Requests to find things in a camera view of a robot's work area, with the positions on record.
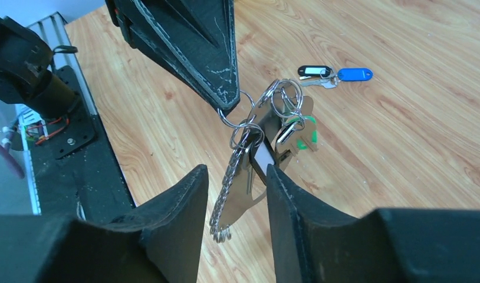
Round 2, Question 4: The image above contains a key with green tag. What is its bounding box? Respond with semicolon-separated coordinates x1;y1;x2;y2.
275;116;318;156

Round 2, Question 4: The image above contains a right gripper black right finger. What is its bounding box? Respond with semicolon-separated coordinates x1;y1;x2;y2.
267;165;480;282

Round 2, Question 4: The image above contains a key with black tag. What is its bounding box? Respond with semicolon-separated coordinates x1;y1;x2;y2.
297;65;338;89
248;136;279;184

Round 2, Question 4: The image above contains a blue key tag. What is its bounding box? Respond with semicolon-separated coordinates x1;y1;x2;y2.
337;68;374;82

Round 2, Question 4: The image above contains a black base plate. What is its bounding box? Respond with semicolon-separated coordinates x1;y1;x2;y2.
27;65;136;225

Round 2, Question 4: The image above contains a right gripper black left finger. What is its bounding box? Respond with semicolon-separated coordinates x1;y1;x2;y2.
0;164;209;282

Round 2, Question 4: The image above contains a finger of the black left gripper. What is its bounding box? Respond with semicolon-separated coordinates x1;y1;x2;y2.
106;0;240;114

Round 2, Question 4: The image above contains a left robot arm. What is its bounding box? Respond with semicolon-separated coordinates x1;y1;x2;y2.
0;1;240;117

